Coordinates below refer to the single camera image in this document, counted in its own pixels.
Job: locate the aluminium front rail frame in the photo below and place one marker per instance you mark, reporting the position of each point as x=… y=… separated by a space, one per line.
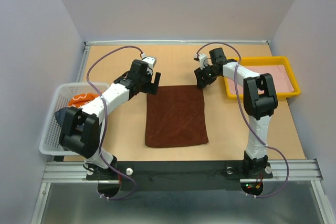
x=73 y=172

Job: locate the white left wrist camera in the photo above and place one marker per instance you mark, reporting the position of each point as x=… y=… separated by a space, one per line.
x=151 y=61

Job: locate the aluminium left side rail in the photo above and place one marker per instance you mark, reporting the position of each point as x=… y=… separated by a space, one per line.
x=83 y=63

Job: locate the aluminium back rail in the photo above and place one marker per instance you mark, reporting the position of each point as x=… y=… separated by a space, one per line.
x=171 y=42

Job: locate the brown towel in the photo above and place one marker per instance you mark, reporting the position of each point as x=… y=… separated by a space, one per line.
x=175 y=117

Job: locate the pink folded towel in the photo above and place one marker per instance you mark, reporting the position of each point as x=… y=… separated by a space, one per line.
x=282 y=82

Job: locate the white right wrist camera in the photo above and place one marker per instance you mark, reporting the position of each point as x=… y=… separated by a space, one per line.
x=202 y=59

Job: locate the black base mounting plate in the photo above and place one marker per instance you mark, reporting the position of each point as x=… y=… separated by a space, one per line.
x=172 y=176

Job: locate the yellow plastic tray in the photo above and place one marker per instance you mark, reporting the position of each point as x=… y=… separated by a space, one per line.
x=277 y=60

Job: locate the aluminium rail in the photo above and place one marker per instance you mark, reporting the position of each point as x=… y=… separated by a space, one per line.
x=171 y=42
x=83 y=63

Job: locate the orange white patterned towel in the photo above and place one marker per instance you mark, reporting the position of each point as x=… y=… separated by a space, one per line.
x=82 y=99

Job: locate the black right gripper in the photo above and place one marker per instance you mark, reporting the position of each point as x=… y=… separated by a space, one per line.
x=201 y=83

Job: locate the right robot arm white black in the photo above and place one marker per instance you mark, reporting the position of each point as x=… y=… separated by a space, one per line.
x=259 y=102

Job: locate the white plastic basket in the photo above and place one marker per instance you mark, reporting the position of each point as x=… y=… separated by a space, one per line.
x=49 y=143

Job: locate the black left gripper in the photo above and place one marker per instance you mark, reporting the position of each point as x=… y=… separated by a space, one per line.
x=151 y=87

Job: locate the dark blue-grey towel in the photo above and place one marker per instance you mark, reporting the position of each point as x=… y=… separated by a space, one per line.
x=60 y=115

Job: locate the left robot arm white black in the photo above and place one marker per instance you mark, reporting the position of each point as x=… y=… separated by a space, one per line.
x=83 y=128

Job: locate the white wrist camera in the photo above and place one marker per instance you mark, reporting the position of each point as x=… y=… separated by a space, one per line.
x=151 y=61
x=202 y=59

